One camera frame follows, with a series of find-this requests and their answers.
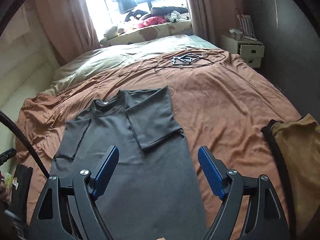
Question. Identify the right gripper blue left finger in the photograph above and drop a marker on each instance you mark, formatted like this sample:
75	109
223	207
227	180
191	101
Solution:
66	207

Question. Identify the green tissue pack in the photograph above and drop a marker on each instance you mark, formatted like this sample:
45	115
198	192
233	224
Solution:
8	180

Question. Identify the beige bed sheet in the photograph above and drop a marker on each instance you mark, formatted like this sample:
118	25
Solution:
93	62

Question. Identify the pink right curtain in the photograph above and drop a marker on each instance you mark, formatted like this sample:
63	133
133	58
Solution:
213	18

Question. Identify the grey polo shirt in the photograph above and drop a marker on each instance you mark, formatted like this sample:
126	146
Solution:
153	192

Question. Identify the cream bedside nightstand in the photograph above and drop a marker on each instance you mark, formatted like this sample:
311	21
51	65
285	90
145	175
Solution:
252	52

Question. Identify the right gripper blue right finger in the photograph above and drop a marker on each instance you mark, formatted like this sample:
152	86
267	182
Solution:
265	217

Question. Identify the pink red clothes pile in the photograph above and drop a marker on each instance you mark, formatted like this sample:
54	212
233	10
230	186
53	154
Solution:
155	20

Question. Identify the pink curtain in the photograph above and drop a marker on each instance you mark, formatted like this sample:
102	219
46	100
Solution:
68	27
213	18

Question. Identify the cream padded headboard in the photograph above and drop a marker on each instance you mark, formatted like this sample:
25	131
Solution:
25	52

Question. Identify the folded black printed t-shirt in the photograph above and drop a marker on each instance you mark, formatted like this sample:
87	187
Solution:
20	190

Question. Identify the folded mustard brown garment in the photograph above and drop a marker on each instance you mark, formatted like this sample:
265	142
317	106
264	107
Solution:
295	149

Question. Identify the hanging dark garment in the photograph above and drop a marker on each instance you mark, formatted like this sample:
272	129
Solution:
126	5

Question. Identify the teddy bear plush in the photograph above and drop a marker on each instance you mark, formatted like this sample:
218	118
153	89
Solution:
111	33

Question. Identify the rust brown bed blanket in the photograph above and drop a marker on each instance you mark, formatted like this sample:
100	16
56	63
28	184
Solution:
224	106

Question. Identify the person's left hand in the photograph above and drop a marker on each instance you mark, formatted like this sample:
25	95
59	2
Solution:
3	190

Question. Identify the pink left curtain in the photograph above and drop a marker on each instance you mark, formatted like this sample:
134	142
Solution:
68	27

